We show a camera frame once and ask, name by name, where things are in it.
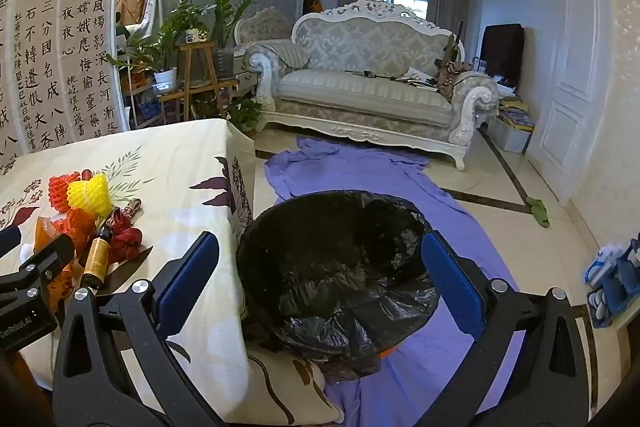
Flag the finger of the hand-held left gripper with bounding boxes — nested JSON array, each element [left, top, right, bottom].
[[0, 233, 76, 303], [0, 224, 23, 258]]

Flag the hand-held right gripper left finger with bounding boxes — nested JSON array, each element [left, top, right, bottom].
[[50, 231, 226, 427]]

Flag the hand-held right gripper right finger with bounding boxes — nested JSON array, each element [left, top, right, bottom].
[[415, 229, 593, 427]]

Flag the orange snack bag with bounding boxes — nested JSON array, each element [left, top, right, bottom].
[[62, 207, 98, 258]]

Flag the brown glass bottle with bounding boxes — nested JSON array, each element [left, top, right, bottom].
[[81, 224, 113, 290]]

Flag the red-orange foam fruit net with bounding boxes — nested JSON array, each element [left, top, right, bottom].
[[48, 174, 81, 211]]

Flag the yellow foam fruit net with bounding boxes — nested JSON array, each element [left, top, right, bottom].
[[66, 173, 113, 219]]

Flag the brown twine bundle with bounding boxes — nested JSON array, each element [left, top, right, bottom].
[[117, 199, 146, 220]]

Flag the black-bagged trash bin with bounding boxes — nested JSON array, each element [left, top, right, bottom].
[[235, 191, 441, 383]]

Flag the floral cream tablecloth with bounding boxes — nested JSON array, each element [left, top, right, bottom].
[[0, 118, 346, 427]]

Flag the green slippers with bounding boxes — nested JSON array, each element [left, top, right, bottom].
[[526, 196, 551, 228]]

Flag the purple floor cloth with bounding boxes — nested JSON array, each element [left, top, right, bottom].
[[264, 136, 521, 427]]

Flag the blue-white sneakers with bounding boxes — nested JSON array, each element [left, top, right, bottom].
[[582, 244, 626, 283]]

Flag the grey plastic storage box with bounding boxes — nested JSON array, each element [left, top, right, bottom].
[[492, 114, 533, 154]]

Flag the small bushy potted plant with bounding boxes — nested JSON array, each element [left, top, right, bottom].
[[227, 97, 263, 134]]

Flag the stack of yellow-blue cloths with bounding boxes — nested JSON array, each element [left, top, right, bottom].
[[500, 99, 536, 128]]

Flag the leafy plant in white pot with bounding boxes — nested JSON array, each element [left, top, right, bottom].
[[105, 26, 181, 91]]

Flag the brown patterned cloth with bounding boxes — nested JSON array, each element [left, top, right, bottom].
[[435, 59, 473, 100]]

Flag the pile of papers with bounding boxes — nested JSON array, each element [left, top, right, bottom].
[[395, 68, 441, 90]]

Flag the wooden plant stand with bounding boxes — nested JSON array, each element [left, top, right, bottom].
[[157, 42, 241, 120]]

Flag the white carved sofa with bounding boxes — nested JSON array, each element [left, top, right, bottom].
[[245, 0, 501, 171]]

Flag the black stick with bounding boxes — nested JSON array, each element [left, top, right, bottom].
[[345, 69, 401, 81]]

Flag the white panel door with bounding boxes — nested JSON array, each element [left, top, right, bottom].
[[525, 0, 608, 208]]

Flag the dark toy rifle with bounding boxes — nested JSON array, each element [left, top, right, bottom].
[[440, 22, 463, 68]]

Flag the dark covered screen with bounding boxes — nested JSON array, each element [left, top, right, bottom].
[[480, 23, 524, 85]]

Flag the plant in blue-white pot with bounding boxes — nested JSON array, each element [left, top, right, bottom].
[[172, 0, 217, 44]]

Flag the striped cushion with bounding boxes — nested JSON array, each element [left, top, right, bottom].
[[265, 41, 311, 70]]

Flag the tall plant in grey pot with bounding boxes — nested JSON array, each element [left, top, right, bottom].
[[206, 0, 254, 78]]

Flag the carved patterned armchair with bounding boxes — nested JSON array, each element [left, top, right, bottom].
[[234, 7, 293, 58]]

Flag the white wire rack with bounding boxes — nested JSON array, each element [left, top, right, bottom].
[[120, 67, 166, 128]]

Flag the calligraphy wall scroll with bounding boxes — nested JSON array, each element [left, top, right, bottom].
[[0, 0, 123, 172]]

